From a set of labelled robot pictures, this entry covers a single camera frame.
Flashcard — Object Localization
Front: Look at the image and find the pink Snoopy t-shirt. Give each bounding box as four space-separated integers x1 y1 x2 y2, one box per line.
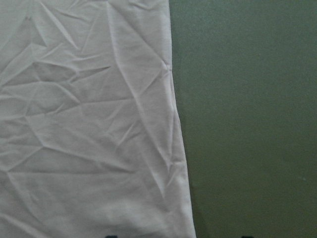
0 0 196 238

